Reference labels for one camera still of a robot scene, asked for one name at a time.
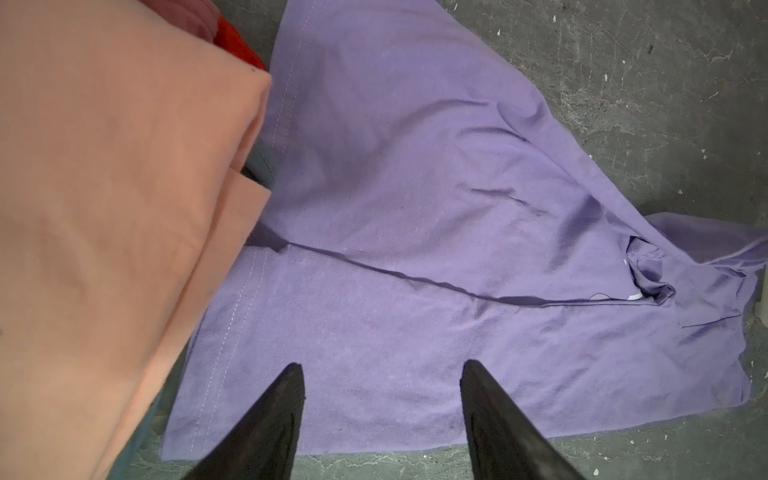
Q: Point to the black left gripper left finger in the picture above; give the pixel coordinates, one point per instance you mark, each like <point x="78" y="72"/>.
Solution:
<point x="263" y="444"/>

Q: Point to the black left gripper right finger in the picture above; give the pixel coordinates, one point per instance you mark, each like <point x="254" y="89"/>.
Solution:
<point x="502" y="442"/>

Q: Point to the purple t-shirt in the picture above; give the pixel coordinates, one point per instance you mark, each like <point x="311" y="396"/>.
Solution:
<point x="429" y="209"/>

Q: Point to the grey-blue folded t-shirt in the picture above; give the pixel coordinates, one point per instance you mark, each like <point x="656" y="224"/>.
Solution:
<point x="260" y="167"/>

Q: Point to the pink folded t-shirt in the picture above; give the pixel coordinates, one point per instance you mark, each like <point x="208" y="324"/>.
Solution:
<point x="123" y="207"/>

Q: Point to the red folded t-shirt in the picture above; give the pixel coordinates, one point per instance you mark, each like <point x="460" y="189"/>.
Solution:
<point x="202" y="19"/>

